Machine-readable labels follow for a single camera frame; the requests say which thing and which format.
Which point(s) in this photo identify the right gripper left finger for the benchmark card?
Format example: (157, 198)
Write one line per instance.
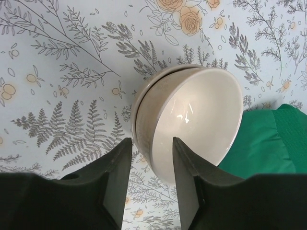
(91, 198)

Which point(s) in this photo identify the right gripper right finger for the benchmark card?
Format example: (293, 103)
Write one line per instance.
(212, 199)

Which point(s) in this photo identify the tan bowl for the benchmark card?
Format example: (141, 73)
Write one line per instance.
(201, 106)

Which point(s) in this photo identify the cream bowl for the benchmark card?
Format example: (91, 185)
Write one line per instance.
(147, 85)

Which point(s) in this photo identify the green cloth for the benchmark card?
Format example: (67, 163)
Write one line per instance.
(269, 141)

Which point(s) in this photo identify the floral table mat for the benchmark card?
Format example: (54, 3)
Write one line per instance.
(70, 69)

